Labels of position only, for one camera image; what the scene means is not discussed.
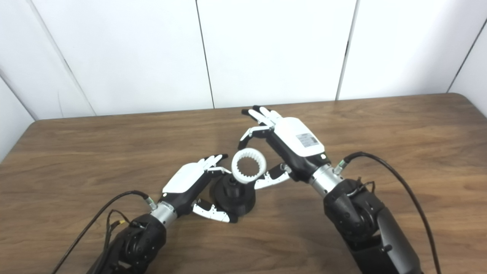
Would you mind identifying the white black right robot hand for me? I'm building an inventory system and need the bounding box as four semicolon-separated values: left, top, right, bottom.
238;105;331;190

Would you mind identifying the white toothed plastic ring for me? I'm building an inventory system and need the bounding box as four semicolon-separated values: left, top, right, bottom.
231;149;265;184

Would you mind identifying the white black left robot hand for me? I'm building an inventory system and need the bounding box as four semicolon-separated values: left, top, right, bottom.
160;154;238;224

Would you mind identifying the round black plastic part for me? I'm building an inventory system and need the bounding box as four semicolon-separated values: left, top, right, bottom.
210;173;256;215

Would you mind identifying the thin wire with yellow plug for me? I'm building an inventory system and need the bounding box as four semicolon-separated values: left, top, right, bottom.
103;209;147;252

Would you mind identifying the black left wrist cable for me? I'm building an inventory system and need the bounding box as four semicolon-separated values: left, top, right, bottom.
51;190;157;274

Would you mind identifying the thin black wire loop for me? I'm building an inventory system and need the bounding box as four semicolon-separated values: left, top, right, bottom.
352;177;377;198

